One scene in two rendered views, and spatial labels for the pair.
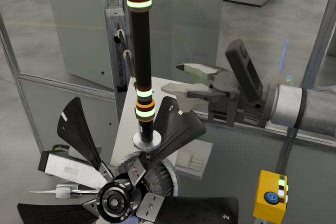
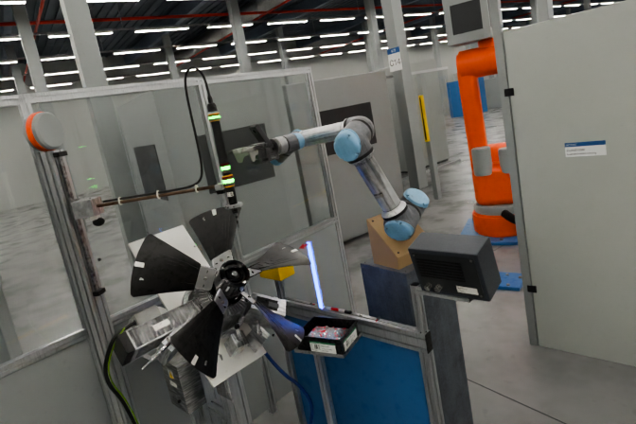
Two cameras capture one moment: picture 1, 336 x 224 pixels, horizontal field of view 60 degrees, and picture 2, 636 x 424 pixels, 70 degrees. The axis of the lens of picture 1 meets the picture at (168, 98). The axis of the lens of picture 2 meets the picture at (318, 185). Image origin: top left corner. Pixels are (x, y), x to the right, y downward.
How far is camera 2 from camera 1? 1.60 m
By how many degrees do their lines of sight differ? 64
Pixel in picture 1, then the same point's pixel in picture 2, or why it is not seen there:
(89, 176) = (181, 314)
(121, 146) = (169, 298)
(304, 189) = not seen: hidden behind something
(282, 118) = (284, 146)
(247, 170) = not seen: hidden behind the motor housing
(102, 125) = (50, 408)
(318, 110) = (291, 137)
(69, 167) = (158, 323)
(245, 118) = (272, 156)
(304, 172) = (262, 286)
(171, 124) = (216, 221)
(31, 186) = not seen: outside the picture
